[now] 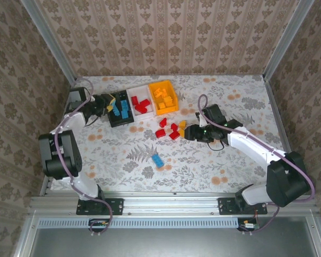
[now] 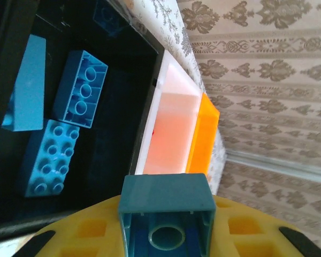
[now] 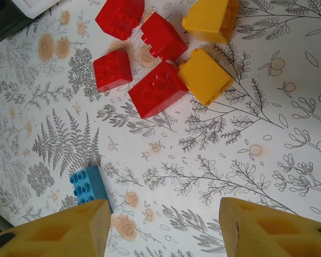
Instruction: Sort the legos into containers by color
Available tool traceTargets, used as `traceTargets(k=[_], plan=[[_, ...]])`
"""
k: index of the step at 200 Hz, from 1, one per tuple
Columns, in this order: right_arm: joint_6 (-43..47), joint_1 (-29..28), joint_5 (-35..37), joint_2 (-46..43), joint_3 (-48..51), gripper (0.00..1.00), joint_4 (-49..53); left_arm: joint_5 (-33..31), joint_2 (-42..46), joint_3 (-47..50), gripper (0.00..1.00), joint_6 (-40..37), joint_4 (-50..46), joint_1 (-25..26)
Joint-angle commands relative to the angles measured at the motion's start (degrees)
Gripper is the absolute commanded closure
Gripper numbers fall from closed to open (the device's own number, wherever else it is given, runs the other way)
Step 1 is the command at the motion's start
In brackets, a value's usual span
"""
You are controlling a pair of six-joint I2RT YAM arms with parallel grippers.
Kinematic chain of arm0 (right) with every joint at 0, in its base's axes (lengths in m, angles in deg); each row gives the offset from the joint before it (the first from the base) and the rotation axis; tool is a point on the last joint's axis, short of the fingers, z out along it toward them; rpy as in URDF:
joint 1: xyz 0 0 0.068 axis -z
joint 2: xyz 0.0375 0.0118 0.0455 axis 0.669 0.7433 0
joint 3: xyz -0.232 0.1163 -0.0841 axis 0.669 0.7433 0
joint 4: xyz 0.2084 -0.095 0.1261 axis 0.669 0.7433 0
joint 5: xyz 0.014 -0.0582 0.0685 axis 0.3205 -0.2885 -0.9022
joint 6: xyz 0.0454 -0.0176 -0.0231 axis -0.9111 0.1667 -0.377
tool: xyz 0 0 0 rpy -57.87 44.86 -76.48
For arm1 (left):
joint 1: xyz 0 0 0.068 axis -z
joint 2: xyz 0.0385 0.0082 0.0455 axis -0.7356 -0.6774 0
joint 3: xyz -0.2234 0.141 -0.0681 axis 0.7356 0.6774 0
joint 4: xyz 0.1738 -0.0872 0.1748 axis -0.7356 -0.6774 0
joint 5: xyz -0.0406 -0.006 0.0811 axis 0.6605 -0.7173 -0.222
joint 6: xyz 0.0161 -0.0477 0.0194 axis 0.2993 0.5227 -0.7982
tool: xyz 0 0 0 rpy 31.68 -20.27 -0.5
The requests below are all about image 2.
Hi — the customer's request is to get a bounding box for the blue lego brick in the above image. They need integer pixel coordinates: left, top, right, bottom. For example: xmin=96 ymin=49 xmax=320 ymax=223
xmin=50 ymin=49 xmax=109 ymax=130
xmin=117 ymin=173 xmax=217 ymax=257
xmin=1 ymin=34 xmax=48 ymax=133
xmin=22 ymin=119 xmax=81 ymax=199

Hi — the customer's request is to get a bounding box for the white plastic container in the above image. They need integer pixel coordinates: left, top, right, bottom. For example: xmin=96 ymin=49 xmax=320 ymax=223
xmin=135 ymin=49 xmax=204 ymax=176

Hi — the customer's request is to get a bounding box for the black plastic container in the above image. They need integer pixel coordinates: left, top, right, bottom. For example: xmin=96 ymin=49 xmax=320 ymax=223
xmin=0 ymin=0 xmax=165 ymax=236

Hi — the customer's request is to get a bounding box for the yellow plastic container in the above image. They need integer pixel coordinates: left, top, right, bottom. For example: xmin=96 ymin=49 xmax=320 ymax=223
xmin=186 ymin=92 xmax=220 ymax=185

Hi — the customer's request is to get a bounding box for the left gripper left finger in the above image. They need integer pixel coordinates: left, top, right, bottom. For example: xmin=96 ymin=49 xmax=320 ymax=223
xmin=14 ymin=194 xmax=129 ymax=257

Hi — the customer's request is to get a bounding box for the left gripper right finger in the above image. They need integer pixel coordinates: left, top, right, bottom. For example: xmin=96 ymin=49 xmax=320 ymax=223
xmin=210 ymin=194 xmax=321 ymax=257

